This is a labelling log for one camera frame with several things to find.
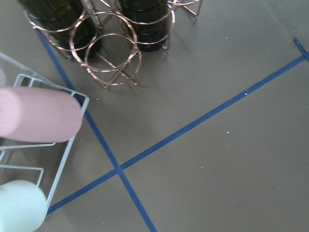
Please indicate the dark wine bottle middle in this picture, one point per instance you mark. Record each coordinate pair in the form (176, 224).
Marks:
(149, 20)

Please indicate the dark wine bottle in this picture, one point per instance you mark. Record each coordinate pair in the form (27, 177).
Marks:
(149, 20)
(59, 17)

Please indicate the pink plastic cup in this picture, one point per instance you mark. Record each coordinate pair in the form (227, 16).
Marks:
(32, 114)

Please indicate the dark wine bottle front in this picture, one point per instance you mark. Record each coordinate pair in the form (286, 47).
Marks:
(59, 17)

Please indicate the white plastic cup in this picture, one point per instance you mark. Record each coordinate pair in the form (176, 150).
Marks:
(23, 206)

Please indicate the copper wire bottle rack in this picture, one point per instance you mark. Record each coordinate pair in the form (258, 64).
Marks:
(113, 57)

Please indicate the white wire cup rack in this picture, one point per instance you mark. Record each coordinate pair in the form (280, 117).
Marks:
(34, 79)

